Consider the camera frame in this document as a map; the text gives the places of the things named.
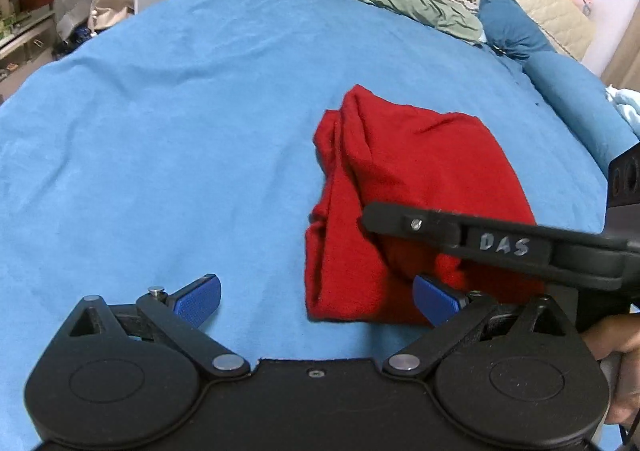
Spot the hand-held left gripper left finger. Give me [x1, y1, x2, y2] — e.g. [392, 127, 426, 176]
[68, 274, 251, 380]

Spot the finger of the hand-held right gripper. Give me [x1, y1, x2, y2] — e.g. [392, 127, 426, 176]
[360, 201, 632, 290]

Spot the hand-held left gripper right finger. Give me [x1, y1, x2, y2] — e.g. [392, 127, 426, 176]
[382, 273, 569, 380]

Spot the red knit sweater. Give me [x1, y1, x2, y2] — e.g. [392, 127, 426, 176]
[304, 84, 547, 327]

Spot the person's right hand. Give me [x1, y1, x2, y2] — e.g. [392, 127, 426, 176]
[581, 313, 640, 427]

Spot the light blue blanket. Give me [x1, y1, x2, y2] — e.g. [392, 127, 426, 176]
[605, 86, 640, 136]

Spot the blue duvet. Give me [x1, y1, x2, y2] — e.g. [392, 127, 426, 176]
[522, 51, 640, 177]

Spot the bed with blue sheet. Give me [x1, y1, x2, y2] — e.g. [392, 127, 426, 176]
[0, 0, 640, 451]

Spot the dark blue pillow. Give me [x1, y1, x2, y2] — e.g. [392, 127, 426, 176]
[477, 0, 557, 63]

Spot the green pillow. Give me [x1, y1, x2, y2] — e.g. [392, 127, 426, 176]
[329, 0, 483, 43]

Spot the beige canvas bag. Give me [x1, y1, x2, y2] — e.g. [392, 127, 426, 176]
[89, 0, 136, 31]

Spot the clear plastic bag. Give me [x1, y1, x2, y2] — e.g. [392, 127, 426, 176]
[54, 0, 97, 44]

